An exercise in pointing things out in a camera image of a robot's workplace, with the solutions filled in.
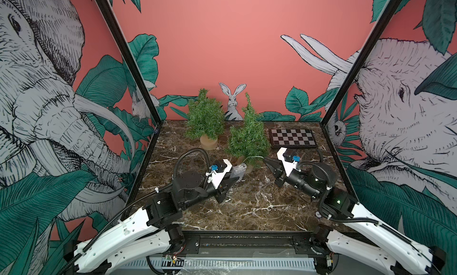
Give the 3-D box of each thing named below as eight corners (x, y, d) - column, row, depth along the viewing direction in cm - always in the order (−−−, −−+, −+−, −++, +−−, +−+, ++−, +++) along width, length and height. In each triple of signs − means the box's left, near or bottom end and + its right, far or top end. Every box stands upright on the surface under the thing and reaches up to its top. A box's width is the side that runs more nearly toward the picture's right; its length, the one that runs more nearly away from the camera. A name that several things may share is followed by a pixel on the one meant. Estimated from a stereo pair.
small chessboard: (272, 148, 110) (273, 145, 107) (269, 131, 119) (270, 128, 116) (316, 148, 110) (318, 145, 107) (310, 132, 119) (312, 128, 116)
